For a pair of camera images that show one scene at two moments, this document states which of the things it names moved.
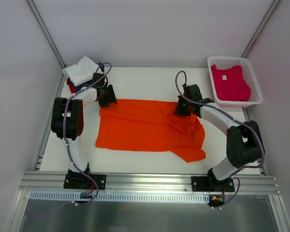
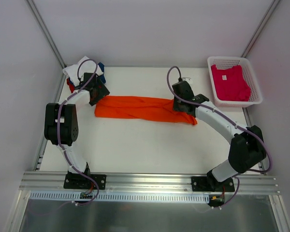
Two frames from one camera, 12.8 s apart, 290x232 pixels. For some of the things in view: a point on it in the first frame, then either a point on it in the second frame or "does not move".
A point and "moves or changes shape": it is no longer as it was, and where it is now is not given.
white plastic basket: x=234 y=81 does not move
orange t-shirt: x=149 y=125 moves or changes shape
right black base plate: x=202 y=183 does not move
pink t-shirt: x=230 y=84 does not move
